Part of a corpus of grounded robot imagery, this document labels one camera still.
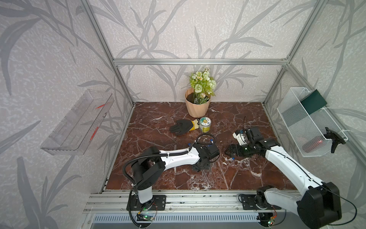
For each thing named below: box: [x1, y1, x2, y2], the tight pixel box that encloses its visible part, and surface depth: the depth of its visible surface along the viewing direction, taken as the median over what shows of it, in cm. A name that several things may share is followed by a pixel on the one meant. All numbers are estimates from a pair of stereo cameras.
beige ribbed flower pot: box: [184, 87, 212, 118], surface depth 104 cm
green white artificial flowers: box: [189, 67, 217, 105], surface depth 96 cm
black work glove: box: [169, 119, 194, 136], surface depth 104 cm
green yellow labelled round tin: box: [199, 116, 212, 134], surface depth 101 cm
